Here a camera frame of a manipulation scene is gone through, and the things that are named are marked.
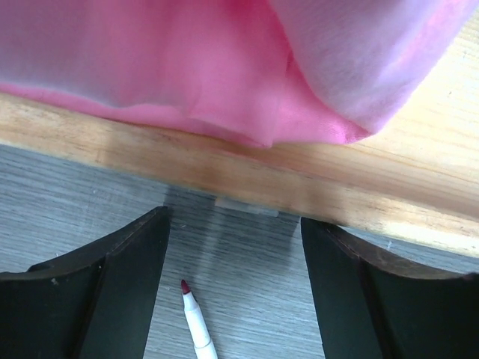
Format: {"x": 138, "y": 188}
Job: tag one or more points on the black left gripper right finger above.
{"x": 371, "y": 303}

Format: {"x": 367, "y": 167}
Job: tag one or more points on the white pen purple end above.
{"x": 203, "y": 344}

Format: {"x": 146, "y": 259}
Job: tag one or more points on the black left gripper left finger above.
{"x": 94, "y": 302}

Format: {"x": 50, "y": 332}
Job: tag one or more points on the pink shirt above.
{"x": 252, "y": 72}

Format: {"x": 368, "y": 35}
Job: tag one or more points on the wooden rack base tray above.
{"x": 417, "y": 180}

